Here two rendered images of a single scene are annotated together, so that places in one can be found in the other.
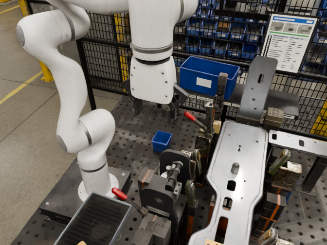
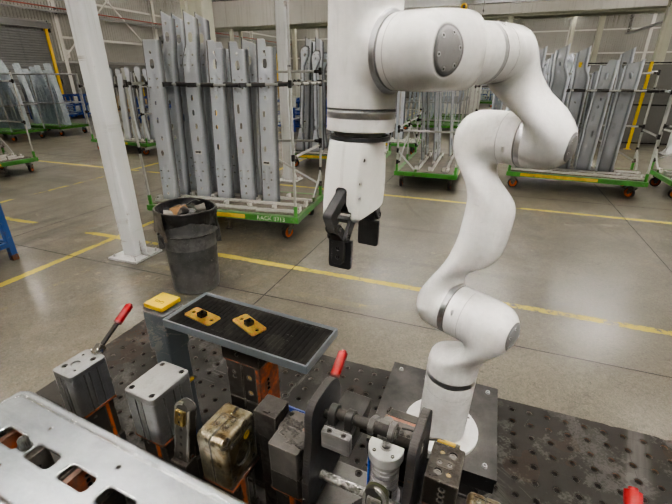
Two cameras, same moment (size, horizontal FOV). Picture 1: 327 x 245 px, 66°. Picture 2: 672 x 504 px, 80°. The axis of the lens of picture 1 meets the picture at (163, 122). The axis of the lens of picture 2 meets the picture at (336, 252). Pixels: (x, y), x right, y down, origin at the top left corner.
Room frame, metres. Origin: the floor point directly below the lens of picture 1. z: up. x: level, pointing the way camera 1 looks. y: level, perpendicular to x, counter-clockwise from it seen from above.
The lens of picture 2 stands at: (0.51, -0.49, 1.66)
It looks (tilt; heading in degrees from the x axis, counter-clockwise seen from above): 24 degrees down; 94
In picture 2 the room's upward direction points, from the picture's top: straight up
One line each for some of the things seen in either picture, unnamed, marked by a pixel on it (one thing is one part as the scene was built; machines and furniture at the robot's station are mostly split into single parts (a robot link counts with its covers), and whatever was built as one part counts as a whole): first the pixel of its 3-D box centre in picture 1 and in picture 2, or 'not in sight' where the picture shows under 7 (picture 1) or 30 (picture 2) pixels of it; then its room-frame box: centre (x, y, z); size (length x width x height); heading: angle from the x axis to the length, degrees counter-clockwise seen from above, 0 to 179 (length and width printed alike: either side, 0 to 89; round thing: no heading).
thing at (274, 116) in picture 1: (266, 138); not in sight; (1.00, -0.56, 0.88); 0.08 x 0.08 x 0.36; 69
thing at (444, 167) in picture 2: not in sight; (436, 126); (1.71, 6.75, 0.88); 1.91 x 1.00 x 1.76; 74
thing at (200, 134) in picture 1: (200, 159); not in sight; (0.85, -0.19, 0.88); 0.07 x 0.06 x 0.35; 69
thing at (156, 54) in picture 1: (151, 48); (361, 121); (0.51, 0.02, 1.61); 0.09 x 0.08 x 0.03; 67
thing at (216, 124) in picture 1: (212, 149); not in sight; (0.91, -0.25, 0.88); 0.04 x 0.04 x 0.36; 69
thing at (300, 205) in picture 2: not in sight; (233, 149); (-1.04, 4.18, 0.88); 1.93 x 1.01 x 1.76; 169
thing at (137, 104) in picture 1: (134, 100); (371, 221); (0.52, 0.07, 1.46); 0.03 x 0.03 x 0.07; 67
